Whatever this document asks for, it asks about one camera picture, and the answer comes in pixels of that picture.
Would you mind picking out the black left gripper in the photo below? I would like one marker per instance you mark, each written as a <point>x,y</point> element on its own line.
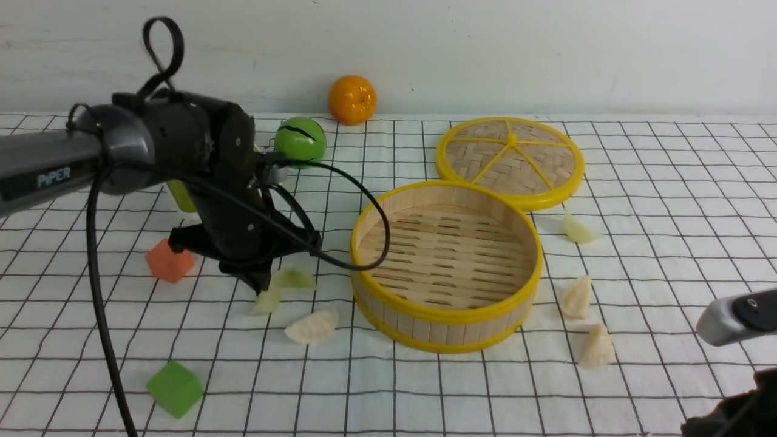
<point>241,229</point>

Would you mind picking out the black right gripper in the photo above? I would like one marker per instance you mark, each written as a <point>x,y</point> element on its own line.
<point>750,414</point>

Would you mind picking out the pale green dumpling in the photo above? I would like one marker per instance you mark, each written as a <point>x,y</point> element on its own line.
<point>293,279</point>
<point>576,231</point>
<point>266,302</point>

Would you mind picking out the white dumpling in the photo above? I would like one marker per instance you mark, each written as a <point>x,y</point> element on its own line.
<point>598,350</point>
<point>575,303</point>
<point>314,328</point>

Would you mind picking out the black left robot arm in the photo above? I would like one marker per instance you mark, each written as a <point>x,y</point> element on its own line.
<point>182,132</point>

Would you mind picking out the bamboo steamer tray yellow rim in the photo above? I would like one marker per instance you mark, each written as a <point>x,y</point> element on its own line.
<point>461,272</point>

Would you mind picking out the bamboo steamer lid yellow rim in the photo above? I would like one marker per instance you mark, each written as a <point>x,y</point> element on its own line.
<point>530,164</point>

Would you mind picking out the orange foam cube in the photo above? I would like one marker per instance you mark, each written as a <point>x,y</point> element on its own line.
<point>164,264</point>

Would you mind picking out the green lidded white box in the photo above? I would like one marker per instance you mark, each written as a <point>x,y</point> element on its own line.
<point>181,197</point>

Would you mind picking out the green toy ball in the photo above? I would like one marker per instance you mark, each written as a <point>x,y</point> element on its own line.
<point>301,138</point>

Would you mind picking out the green foam cube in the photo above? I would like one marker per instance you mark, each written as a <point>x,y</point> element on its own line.
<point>175,389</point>

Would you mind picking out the orange toy fruit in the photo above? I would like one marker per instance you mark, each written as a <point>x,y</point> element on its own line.
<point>352,99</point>

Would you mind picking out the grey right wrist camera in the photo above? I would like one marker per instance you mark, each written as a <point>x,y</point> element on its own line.
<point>734,319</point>

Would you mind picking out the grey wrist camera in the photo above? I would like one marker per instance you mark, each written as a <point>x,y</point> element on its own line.
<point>734,319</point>
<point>270,168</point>

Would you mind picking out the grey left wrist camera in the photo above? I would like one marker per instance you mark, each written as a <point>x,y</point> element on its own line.
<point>270,168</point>

